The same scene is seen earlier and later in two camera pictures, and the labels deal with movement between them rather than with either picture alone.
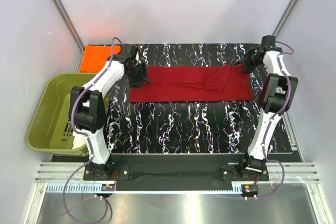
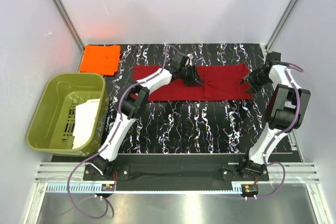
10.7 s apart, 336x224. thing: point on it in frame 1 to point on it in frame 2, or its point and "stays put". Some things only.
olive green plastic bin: (51, 128) stays put
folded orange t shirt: (95, 56) stays put
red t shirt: (192, 83) stays put
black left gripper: (143, 77) to (193, 79)
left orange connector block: (108, 187) stays put
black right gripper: (245, 65) to (250, 77)
